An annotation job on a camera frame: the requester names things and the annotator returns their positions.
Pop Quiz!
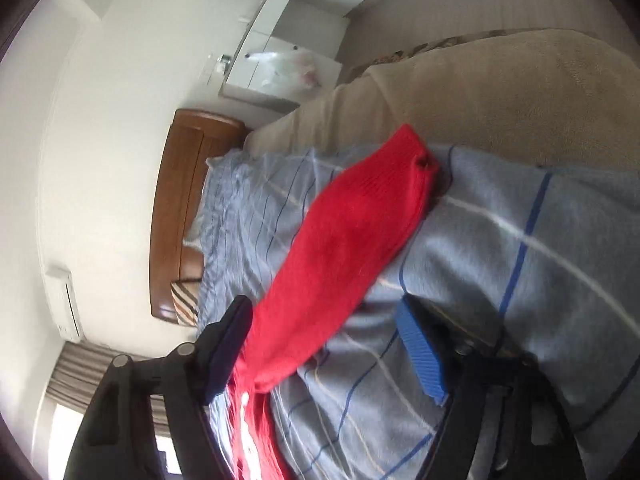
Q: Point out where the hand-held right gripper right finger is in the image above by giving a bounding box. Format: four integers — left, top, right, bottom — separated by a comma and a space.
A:
394, 294, 588, 480

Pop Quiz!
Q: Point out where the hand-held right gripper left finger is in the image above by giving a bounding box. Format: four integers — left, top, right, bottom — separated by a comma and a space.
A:
65, 295, 253, 480

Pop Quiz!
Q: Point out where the red knit garment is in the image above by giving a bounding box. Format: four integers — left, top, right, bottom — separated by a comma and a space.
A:
227, 124, 442, 480

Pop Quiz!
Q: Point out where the striped pillow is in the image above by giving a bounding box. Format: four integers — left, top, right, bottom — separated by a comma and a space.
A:
170, 280, 201, 328

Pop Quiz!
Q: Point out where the blue plaid duvet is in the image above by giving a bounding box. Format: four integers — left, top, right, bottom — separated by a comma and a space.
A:
192, 142, 640, 480

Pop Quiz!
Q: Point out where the pale grey pillow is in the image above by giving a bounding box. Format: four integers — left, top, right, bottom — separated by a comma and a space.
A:
182, 157, 221, 251

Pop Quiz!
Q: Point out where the window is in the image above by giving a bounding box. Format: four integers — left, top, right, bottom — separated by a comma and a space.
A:
50, 400, 183, 480

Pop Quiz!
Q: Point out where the beige striped curtain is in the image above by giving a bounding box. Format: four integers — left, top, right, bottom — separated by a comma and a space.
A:
45, 342, 176, 436

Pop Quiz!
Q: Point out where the wooden bed headboard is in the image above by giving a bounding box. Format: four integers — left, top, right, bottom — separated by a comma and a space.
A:
150, 108, 247, 328

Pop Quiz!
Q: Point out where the white air conditioner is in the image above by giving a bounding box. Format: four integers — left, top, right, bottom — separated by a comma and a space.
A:
44, 265, 85, 343

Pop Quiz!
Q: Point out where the beige cloth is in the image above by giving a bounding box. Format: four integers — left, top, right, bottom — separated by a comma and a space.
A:
243, 27, 640, 173

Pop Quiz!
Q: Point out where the white built-in desk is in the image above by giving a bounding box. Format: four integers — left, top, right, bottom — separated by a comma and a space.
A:
220, 35, 343, 111

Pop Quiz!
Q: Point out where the clear plastic bag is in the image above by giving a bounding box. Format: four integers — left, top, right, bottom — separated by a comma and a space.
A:
247, 45, 323, 96

